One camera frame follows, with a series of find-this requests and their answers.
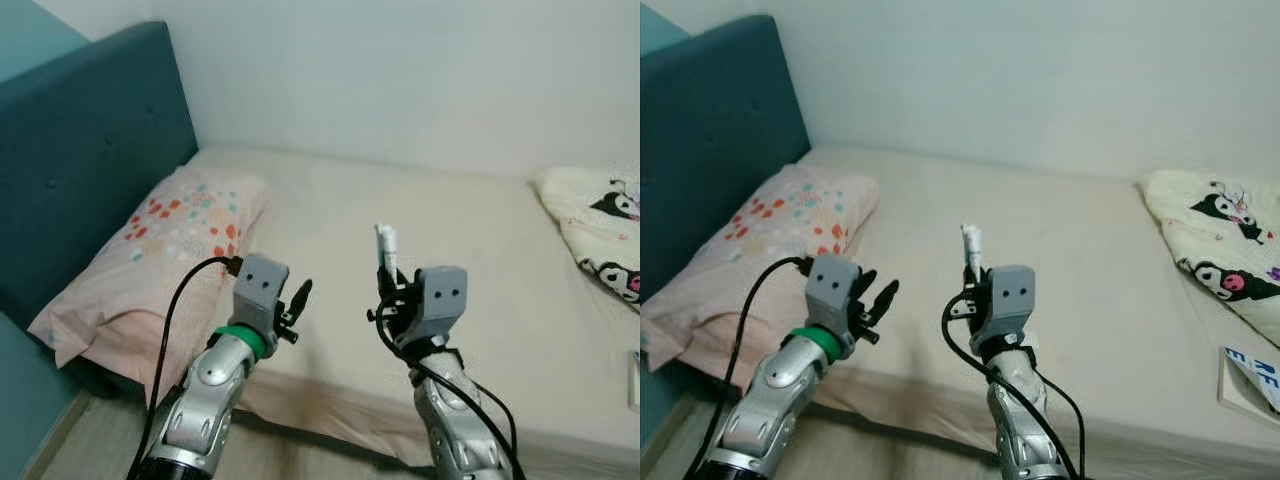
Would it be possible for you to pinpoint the pink pillow with orange spots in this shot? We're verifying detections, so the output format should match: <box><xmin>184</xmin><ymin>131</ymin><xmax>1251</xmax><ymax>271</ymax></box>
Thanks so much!
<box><xmin>640</xmin><ymin>165</ymin><xmax>881</xmax><ymax>376</ymax></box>
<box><xmin>28</xmin><ymin>165</ymin><xmax>269</xmax><ymax>386</ymax></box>

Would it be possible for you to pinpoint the cream cartoon print blanket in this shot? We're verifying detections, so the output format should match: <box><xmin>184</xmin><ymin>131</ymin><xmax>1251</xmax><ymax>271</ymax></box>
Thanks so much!
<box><xmin>533</xmin><ymin>168</ymin><xmax>641</xmax><ymax>311</ymax></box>
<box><xmin>1140</xmin><ymin>170</ymin><xmax>1280</xmax><ymax>346</ymax></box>

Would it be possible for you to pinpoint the beige sheeted mattress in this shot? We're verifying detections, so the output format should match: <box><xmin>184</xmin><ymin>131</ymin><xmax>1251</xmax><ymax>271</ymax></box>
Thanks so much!
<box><xmin>660</xmin><ymin>148</ymin><xmax>1280</xmax><ymax>471</ymax></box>
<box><xmin>60</xmin><ymin>148</ymin><xmax>641</xmax><ymax>471</ymax></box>

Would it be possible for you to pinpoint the blue padded bed headboard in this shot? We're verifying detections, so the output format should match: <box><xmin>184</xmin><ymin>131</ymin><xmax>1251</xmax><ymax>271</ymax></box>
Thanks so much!
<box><xmin>0</xmin><ymin>22</ymin><xmax>199</xmax><ymax>336</ymax></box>
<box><xmin>640</xmin><ymin>15</ymin><xmax>811</xmax><ymax>306</ymax></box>

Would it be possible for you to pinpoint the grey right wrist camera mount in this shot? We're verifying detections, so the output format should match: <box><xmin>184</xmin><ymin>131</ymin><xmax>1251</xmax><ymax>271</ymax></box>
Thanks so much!
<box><xmin>975</xmin><ymin>266</ymin><xmax>1036</xmax><ymax>346</ymax></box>
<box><xmin>412</xmin><ymin>267</ymin><xmax>469</xmax><ymax>346</ymax></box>

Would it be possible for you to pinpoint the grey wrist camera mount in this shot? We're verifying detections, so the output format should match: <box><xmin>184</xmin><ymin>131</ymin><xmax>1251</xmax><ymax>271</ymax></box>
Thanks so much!
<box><xmin>805</xmin><ymin>253</ymin><xmax>861</xmax><ymax>331</ymax></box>
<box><xmin>975</xmin><ymin>266</ymin><xmax>1036</xmax><ymax>346</ymax></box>
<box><xmin>412</xmin><ymin>267</ymin><xmax>469</xmax><ymax>346</ymax></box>
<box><xmin>233</xmin><ymin>254</ymin><xmax>291</xmax><ymax>331</ymax></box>

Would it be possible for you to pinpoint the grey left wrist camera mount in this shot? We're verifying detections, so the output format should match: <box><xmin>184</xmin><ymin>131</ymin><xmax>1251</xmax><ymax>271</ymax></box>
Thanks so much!
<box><xmin>233</xmin><ymin>254</ymin><xmax>291</xmax><ymax>331</ymax></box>
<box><xmin>805</xmin><ymin>253</ymin><xmax>861</xmax><ymax>331</ymax></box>

